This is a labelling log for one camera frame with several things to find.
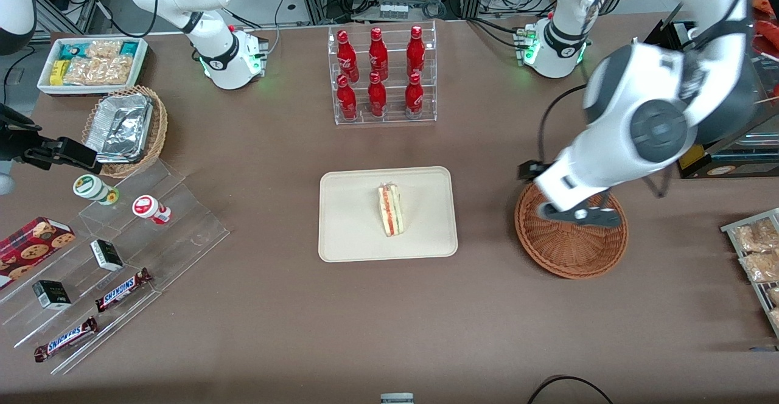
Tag brown wicker basket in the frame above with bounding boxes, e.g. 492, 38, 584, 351
514, 180, 629, 280

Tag black wrist cable with plug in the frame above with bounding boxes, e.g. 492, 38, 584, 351
517, 84, 589, 180

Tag red cola bottle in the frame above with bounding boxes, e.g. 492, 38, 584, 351
336, 75, 358, 121
367, 72, 388, 118
404, 72, 425, 119
406, 25, 427, 78
368, 27, 390, 82
337, 30, 360, 83

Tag cream plastic serving tray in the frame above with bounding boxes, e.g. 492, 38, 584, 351
318, 166, 459, 263

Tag stacked aluminium foil containers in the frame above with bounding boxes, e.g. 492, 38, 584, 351
85, 93, 155, 165

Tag white rectangular snack bin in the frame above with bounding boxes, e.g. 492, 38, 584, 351
37, 37, 150, 98

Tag clear acrylic stepped shelf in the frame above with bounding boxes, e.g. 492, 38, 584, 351
0, 159, 231, 376

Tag clear cracker bag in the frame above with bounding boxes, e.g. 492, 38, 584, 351
97, 55, 134, 84
63, 57, 102, 86
85, 40, 123, 60

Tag grey metal snack tray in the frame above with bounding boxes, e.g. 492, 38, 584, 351
721, 207, 779, 340

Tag black base power cable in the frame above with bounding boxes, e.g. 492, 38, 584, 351
267, 0, 300, 59

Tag red lid yogurt cup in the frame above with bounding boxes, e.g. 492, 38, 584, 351
131, 195, 173, 226

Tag red plaid cookie box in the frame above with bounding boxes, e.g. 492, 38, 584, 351
0, 216, 77, 290

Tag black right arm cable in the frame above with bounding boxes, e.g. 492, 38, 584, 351
41, 0, 162, 39

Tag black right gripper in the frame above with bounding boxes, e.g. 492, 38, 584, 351
0, 105, 103, 175

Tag Snickers chocolate bar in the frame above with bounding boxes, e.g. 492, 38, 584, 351
94, 268, 153, 313
33, 316, 99, 363

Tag small black carton box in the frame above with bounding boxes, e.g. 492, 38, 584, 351
32, 280, 72, 311
90, 239, 125, 272

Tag black looped floor cable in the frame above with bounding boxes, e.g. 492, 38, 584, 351
526, 374, 616, 404

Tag green sunflower yogurt cup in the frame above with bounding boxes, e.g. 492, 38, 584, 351
72, 174, 121, 206

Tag light wicker basket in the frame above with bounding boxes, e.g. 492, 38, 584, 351
82, 85, 169, 179

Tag triangular sandwich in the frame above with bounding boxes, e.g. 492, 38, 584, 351
377, 183, 404, 239

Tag clear acrylic bottle rack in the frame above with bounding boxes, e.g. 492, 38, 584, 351
327, 20, 438, 127

